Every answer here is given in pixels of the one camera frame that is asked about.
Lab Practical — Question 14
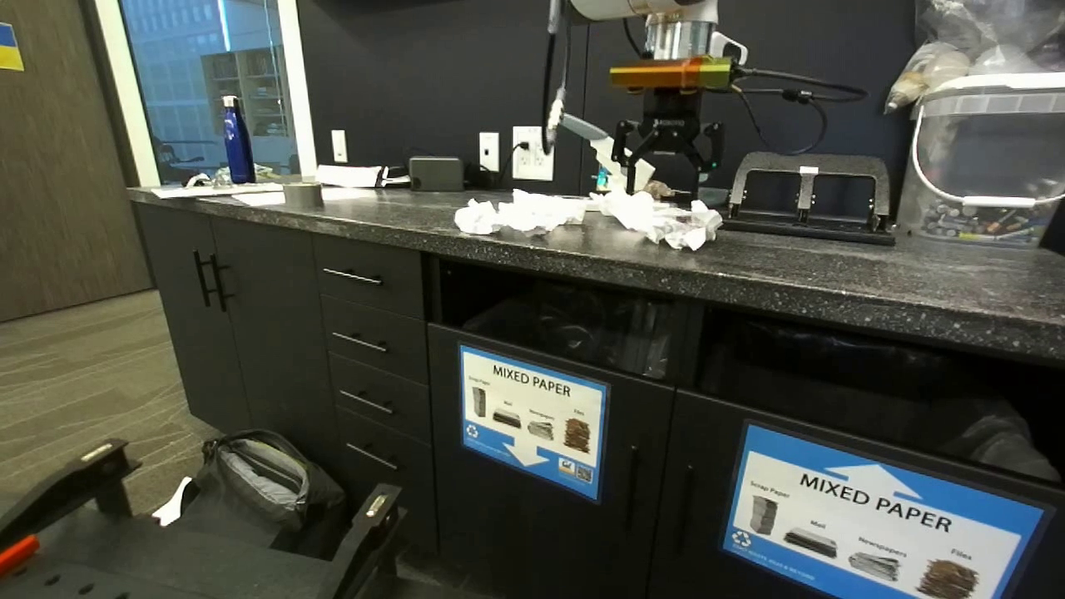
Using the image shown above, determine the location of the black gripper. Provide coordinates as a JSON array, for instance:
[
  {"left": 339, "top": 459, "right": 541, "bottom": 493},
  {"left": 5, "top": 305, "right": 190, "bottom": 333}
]
[{"left": 612, "top": 91, "right": 724, "bottom": 204}]

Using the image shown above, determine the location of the white paper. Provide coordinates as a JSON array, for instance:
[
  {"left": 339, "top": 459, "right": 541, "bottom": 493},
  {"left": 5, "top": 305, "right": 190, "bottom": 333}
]
[
  {"left": 594, "top": 194, "right": 724, "bottom": 251},
  {"left": 152, "top": 474, "right": 192, "bottom": 527},
  {"left": 452, "top": 190, "right": 590, "bottom": 236}
]

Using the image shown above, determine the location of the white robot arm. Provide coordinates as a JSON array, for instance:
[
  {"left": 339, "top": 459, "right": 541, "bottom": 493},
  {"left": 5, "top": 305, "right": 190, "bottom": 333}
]
[{"left": 570, "top": 0, "right": 750, "bottom": 206}]

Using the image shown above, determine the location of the left bin black liner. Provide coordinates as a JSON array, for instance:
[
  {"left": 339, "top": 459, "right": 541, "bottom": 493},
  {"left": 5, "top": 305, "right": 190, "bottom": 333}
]
[{"left": 465, "top": 292, "right": 696, "bottom": 380}]

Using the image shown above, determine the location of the bin black liner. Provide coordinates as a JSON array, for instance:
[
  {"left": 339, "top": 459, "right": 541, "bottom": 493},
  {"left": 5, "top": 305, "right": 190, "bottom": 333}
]
[
  {"left": 465, "top": 292, "right": 696, "bottom": 380},
  {"left": 698, "top": 320, "right": 1062, "bottom": 481}
]

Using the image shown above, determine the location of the clear plastic storage bin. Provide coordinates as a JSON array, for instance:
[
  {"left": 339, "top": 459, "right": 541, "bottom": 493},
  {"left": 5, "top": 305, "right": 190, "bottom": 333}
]
[{"left": 899, "top": 69, "right": 1065, "bottom": 246}]

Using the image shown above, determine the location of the right bin black liner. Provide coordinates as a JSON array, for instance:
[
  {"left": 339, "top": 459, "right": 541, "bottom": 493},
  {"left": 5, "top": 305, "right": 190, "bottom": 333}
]
[{"left": 698, "top": 320, "right": 1062, "bottom": 481}]

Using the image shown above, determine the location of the black hole punch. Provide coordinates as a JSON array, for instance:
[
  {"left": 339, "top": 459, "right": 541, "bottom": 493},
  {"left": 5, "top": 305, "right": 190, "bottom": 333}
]
[{"left": 726, "top": 149, "right": 896, "bottom": 246}]

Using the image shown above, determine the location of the black power adapter box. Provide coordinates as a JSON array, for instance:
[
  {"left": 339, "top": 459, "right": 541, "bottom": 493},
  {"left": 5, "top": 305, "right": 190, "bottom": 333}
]
[{"left": 411, "top": 157, "right": 464, "bottom": 194}]

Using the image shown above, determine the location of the black cabinet with drawers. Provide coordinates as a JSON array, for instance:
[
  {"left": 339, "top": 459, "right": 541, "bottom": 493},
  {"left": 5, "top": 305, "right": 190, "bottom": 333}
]
[{"left": 133, "top": 194, "right": 1065, "bottom": 599}]

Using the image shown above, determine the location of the left mixed paper sign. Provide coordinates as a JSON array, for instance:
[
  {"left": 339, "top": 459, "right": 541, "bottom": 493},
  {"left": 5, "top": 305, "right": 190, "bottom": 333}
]
[{"left": 461, "top": 341, "right": 610, "bottom": 503}]

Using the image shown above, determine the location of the mixed paper sign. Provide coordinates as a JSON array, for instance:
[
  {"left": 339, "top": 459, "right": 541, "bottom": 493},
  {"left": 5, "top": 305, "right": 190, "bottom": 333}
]
[
  {"left": 724, "top": 426, "right": 1045, "bottom": 599},
  {"left": 461, "top": 341, "right": 610, "bottom": 503}
]

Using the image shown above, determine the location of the white long box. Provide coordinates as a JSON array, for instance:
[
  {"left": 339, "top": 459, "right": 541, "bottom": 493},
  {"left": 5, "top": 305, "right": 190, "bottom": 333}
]
[{"left": 318, "top": 162, "right": 389, "bottom": 190}]

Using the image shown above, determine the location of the grey tape roll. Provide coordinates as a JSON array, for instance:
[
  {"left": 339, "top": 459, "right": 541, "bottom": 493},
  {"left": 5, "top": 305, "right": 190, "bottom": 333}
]
[{"left": 282, "top": 184, "right": 322, "bottom": 208}]

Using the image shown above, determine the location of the right mixed paper sign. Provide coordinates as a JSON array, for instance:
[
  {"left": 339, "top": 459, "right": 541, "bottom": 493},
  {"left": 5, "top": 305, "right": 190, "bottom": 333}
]
[{"left": 724, "top": 426, "right": 1045, "bottom": 599}]

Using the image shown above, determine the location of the blue water bottle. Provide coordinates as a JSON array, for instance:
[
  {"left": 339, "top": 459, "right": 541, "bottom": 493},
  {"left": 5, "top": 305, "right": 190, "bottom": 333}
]
[{"left": 224, "top": 92, "right": 257, "bottom": 184}]

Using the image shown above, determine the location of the black grey backpack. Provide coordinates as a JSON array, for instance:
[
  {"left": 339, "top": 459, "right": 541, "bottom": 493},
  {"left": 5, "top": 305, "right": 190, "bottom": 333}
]
[{"left": 177, "top": 430, "right": 347, "bottom": 560}]

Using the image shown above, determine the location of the white paper on floor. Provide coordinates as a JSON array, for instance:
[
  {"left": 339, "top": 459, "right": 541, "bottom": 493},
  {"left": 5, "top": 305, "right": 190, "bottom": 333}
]
[{"left": 152, "top": 474, "right": 192, "bottom": 527}]

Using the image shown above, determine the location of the black chair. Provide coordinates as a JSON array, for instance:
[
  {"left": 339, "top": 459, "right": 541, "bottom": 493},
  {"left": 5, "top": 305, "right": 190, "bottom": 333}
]
[{"left": 0, "top": 439, "right": 404, "bottom": 599}]

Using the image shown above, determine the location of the white wall outlet plate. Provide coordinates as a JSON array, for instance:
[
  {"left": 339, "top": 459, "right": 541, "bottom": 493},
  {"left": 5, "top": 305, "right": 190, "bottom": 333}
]
[{"left": 512, "top": 125, "right": 553, "bottom": 184}]

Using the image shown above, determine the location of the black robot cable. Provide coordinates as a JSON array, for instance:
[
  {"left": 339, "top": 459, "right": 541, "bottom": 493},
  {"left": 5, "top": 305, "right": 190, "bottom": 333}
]
[{"left": 728, "top": 62, "right": 869, "bottom": 159}]

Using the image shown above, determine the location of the small white switch plate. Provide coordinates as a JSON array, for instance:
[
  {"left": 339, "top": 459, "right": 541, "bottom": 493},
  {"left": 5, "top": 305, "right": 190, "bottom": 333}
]
[{"left": 476, "top": 128, "right": 504, "bottom": 172}]

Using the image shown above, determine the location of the white light switch plate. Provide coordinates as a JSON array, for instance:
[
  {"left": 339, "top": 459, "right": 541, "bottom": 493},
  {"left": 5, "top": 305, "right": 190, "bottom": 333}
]
[{"left": 330, "top": 128, "right": 349, "bottom": 162}]

